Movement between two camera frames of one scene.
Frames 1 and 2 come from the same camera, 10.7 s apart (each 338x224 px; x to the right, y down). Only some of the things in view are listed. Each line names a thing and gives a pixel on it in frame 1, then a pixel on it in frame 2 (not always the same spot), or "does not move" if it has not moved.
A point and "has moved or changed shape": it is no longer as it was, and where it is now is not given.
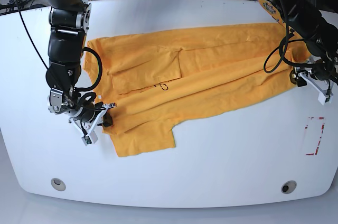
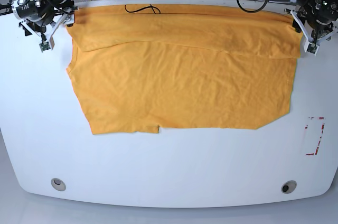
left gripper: [90, 116] → [45, 27]
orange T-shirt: [145, 83] has moved or changed shape
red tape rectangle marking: [319, 140] does not move
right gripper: [325, 89] → [310, 46]
